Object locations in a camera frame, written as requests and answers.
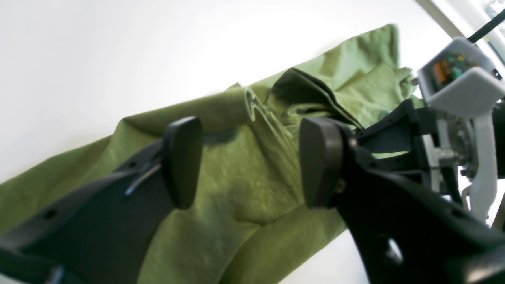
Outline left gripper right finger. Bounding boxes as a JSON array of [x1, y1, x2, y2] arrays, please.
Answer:
[[299, 117, 505, 284]]

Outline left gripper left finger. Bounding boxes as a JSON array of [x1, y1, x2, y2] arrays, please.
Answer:
[[1, 116, 204, 284]]

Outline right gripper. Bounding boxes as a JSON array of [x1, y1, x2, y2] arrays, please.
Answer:
[[353, 99, 505, 198]]

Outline olive green T-shirt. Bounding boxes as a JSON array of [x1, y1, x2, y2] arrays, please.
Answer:
[[1, 24, 420, 284]]

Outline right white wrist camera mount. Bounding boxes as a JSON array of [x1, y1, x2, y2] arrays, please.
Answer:
[[417, 37, 504, 222]]

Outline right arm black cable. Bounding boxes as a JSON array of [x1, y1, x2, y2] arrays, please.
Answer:
[[468, 10, 505, 44]]

